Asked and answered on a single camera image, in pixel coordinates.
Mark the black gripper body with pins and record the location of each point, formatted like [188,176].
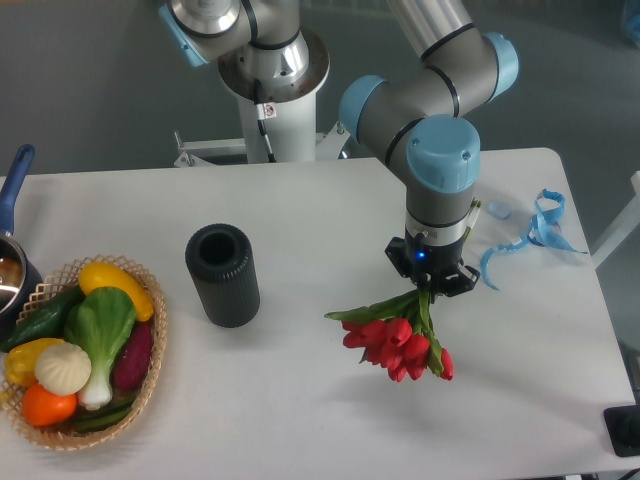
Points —
[428,260]

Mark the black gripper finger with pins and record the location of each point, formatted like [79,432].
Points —
[454,281]
[396,252]

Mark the red tulip bouquet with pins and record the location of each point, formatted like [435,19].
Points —
[398,335]

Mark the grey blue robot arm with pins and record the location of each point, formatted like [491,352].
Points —
[416,128]

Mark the black ribbed vase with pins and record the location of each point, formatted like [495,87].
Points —
[220,260]

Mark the small pale blue cap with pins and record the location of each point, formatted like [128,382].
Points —
[499,209]

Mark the blue ribbon strip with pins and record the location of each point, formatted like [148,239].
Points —
[543,231]

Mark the black device at edge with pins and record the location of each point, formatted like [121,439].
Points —
[622,423]

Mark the purple sweet potato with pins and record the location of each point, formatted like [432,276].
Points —
[133,363]

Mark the yellow squash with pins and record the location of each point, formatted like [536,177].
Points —
[101,275]

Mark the green bok choy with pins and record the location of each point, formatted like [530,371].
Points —
[100,325]

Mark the dark green vegetable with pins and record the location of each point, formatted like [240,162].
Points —
[99,420]

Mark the white steamed bun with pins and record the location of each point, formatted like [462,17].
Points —
[63,369]

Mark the green cucumber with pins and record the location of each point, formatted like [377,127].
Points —
[47,321]

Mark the woven bamboo basket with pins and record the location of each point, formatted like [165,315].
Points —
[61,436]

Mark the orange fruit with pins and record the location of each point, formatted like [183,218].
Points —
[42,408]

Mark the yellow bell pepper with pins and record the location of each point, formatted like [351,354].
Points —
[20,362]

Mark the white frame at right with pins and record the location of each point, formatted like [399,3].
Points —
[619,229]

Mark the blue handled saucepan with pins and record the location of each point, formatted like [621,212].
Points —
[19,277]

